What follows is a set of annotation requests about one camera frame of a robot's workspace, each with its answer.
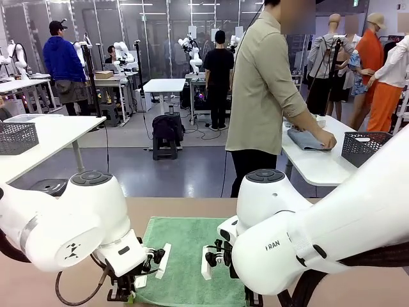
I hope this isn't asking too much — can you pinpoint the person in blue hoodie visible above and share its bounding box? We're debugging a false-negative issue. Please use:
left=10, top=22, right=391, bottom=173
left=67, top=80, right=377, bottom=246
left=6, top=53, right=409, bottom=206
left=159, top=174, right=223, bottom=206
left=43, top=19, right=92, bottom=116

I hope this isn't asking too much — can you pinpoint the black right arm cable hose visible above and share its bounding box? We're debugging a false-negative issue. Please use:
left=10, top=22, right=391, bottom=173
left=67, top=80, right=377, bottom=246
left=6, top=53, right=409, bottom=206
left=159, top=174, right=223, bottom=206
left=277, top=244, right=409, bottom=307

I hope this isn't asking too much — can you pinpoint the seated person in black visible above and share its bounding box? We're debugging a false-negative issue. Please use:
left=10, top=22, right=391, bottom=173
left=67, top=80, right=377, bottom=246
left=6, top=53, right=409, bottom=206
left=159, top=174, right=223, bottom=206
left=104, top=45, right=118, bottom=65

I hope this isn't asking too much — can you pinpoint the white background desk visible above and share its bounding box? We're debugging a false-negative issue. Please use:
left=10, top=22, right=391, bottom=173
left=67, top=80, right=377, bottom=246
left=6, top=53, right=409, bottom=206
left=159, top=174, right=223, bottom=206
left=0, top=78, right=54, bottom=111

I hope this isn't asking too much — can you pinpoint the grey background desk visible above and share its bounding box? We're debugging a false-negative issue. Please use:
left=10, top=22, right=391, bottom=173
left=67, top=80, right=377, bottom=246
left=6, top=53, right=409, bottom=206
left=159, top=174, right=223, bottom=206
left=91, top=75, right=139, bottom=124

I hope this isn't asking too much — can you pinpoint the figure in blue floral dress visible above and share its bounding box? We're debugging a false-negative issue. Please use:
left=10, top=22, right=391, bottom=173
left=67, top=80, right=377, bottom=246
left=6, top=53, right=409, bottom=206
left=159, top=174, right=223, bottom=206
left=346, top=14, right=373, bottom=129

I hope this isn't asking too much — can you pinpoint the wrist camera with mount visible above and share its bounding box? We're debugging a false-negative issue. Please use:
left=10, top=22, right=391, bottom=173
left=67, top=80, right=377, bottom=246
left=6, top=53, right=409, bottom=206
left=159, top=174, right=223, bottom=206
left=140, top=242, right=173, bottom=279
left=201, top=238, right=233, bottom=281

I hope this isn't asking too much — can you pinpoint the person in beige shirt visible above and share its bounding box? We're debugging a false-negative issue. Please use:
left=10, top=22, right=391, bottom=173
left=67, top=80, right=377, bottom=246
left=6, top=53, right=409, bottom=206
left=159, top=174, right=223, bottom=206
left=225, top=0, right=316, bottom=198

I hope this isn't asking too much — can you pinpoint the standing person in black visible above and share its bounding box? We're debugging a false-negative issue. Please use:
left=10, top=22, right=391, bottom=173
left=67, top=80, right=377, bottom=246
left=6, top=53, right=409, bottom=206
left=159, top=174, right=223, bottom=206
left=203, top=30, right=235, bottom=131

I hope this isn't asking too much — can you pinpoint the person's left forearm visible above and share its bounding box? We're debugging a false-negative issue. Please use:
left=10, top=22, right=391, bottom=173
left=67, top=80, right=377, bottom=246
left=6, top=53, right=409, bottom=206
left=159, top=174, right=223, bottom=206
left=282, top=115, right=301, bottom=131

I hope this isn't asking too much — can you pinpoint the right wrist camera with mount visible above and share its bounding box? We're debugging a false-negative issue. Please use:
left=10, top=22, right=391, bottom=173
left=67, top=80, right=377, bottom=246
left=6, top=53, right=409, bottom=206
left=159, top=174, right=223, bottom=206
left=201, top=238, right=233, bottom=281

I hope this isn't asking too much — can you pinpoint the mannequin in orange jacket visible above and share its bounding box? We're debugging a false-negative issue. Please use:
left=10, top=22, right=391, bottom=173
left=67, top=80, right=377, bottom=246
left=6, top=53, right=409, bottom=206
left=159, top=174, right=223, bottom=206
left=350, top=12, right=386, bottom=132

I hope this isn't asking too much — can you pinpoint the grey plastic mesh basket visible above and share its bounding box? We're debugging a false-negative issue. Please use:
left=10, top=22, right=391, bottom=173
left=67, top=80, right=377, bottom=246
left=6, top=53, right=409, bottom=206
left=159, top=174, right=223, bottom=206
left=0, top=121, right=40, bottom=156
left=341, top=130, right=394, bottom=169

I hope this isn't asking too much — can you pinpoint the grey plastic stool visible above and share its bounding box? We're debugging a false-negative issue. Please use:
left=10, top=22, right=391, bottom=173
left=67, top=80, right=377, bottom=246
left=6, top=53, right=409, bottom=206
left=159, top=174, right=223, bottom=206
left=29, top=178, right=70, bottom=198

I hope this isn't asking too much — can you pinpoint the black backpack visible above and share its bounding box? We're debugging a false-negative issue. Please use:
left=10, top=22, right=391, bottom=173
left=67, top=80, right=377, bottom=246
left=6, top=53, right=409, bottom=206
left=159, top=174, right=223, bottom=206
left=152, top=114, right=185, bottom=143

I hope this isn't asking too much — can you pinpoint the grey-blue towel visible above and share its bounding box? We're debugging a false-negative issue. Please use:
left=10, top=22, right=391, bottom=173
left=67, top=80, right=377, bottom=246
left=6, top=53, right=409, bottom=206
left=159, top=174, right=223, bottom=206
left=287, top=127, right=335, bottom=151

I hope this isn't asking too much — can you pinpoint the dark step stool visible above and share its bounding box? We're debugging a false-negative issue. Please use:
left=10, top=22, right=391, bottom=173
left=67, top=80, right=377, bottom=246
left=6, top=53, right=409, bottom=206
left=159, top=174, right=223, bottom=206
left=152, top=137, right=178, bottom=161

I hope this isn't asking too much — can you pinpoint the white shoe rack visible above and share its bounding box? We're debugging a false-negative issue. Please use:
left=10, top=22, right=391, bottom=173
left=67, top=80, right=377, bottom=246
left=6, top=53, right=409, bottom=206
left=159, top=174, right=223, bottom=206
left=289, top=72, right=304, bottom=97

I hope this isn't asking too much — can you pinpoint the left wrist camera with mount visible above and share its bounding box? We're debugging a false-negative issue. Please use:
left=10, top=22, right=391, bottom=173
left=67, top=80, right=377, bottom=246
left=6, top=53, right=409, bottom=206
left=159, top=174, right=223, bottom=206
left=140, top=242, right=173, bottom=279

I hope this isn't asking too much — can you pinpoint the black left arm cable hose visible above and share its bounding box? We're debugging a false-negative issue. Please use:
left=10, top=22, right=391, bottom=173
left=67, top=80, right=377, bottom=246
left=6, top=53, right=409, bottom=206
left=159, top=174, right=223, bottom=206
left=0, top=228, right=31, bottom=264

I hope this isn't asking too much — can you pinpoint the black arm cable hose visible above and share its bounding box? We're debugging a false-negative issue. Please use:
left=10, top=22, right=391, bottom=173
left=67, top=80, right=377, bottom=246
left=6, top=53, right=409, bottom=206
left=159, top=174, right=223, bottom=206
left=277, top=244, right=409, bottom=307
left=0, top=228, right=31, bottom=264

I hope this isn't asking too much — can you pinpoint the mannequin in grey shirt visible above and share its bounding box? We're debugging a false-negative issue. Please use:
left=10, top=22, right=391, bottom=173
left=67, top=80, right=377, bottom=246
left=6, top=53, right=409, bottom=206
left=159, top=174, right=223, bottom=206
left=305, top=13, right=356, bottom=116

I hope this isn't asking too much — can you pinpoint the grey step stool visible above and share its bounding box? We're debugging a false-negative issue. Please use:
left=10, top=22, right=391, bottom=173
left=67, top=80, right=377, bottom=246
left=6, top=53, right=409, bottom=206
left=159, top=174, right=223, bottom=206
left=101, top=102, right=121, bottom=127

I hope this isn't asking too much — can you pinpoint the metal frame robot desk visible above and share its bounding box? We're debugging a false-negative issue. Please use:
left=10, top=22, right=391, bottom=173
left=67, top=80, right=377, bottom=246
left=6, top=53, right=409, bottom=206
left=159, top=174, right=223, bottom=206
left=184, top=73, right=231, bottom=126

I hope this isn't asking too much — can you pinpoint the black stand pole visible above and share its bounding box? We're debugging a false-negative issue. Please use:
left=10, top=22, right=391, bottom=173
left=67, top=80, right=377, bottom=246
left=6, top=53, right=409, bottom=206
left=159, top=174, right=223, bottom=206
left=134, top=40, right=145, bottom=113
left=81, top=41, right=102, bottom=118

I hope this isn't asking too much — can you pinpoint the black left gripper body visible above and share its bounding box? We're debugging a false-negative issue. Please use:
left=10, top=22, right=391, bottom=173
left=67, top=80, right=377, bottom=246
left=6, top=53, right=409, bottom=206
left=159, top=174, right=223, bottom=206
left=107, top=273, right=138, bottom=301

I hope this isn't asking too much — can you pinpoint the thin left gripper cable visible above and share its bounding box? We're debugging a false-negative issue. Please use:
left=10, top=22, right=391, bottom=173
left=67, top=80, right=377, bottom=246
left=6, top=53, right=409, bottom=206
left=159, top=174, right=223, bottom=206
left=56, top=267, right=111, bottom=306

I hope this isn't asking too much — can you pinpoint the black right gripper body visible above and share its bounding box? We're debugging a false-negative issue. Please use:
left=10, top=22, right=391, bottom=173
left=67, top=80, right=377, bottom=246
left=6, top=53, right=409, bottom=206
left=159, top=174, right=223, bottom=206
left=244, top=286, right=264, bottom=307

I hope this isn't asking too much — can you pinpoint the person's right hand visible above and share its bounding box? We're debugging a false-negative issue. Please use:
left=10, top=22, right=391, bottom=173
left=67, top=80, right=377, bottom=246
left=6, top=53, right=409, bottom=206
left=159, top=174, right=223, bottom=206
left=318, top=132, right=338, bottom=150

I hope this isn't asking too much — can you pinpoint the mannequin in white shirt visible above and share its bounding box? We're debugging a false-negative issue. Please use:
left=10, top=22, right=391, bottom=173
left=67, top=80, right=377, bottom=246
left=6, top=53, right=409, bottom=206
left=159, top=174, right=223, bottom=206
left=367, top=31, right=409, bottom=134

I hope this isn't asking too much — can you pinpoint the black camera tripod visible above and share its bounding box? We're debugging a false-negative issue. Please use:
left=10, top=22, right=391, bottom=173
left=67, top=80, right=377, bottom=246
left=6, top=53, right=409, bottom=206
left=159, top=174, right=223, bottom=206
left=322, top=35, right=348, bottom=116

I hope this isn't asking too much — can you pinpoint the person's right forearm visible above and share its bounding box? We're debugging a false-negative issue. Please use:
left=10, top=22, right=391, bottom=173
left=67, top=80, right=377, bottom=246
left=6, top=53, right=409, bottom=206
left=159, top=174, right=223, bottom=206
left=286, top=107, right=327, bottom=143

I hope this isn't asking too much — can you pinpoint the green towel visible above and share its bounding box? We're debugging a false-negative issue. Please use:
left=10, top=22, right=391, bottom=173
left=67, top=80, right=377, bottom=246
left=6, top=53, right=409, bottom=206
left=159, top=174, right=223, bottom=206
left=133, top=216, right=256, bottom=307

